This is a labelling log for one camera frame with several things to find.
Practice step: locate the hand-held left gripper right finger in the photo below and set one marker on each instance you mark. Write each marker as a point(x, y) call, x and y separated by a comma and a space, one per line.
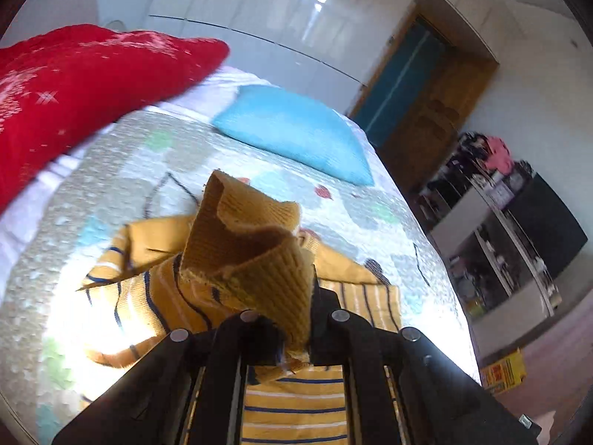
point(366, 357)

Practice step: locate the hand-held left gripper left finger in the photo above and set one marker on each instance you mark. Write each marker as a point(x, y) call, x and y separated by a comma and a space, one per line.
point(222, 347)

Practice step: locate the yellow striped knit sweater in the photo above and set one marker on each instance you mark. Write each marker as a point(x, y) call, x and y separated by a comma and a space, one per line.
point(259, 250)

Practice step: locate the yellow cardboard box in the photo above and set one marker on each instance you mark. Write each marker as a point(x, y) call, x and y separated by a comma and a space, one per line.
point(505, 373)

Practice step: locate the white shelf unit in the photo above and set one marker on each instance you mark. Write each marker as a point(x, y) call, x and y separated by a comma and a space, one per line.
point(468, 222)

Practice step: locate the heart print quilted bedspread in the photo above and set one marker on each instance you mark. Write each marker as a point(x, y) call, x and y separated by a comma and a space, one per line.
point(134, 162)

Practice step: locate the black television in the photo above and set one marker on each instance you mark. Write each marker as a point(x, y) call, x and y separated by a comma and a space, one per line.
point(551, 231)

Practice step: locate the light blue pillow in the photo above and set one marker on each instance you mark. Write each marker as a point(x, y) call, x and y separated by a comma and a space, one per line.
point(296, 130)

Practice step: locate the pink cloth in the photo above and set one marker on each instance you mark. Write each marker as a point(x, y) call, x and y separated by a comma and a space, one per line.
point(498, 155)

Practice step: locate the brown wooden door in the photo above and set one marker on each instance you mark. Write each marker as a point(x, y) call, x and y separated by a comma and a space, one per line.
point(431, 106)

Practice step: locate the red patterned quilt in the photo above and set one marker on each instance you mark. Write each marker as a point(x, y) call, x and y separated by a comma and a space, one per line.
point(69, 97)

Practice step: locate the white glossy wardrobe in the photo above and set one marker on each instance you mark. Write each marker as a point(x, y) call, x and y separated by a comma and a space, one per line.
point(259, 4)

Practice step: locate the beige padded headboard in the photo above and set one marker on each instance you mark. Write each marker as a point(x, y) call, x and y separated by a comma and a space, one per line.
point(60, 4)

